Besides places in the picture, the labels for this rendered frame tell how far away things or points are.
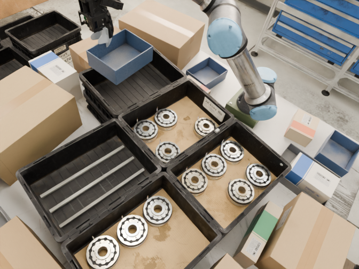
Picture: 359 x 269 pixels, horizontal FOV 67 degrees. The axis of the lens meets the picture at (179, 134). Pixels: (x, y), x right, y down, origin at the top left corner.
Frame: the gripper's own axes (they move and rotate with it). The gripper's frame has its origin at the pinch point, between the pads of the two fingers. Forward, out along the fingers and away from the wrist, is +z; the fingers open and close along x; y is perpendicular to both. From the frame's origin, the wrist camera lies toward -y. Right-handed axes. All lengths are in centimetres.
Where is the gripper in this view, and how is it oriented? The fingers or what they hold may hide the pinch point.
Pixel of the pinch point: (107, 42)
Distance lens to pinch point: 113.4
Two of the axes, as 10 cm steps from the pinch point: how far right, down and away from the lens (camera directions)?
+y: -6.3, 5.9, -5.1
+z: -0.6, 6.1, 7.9
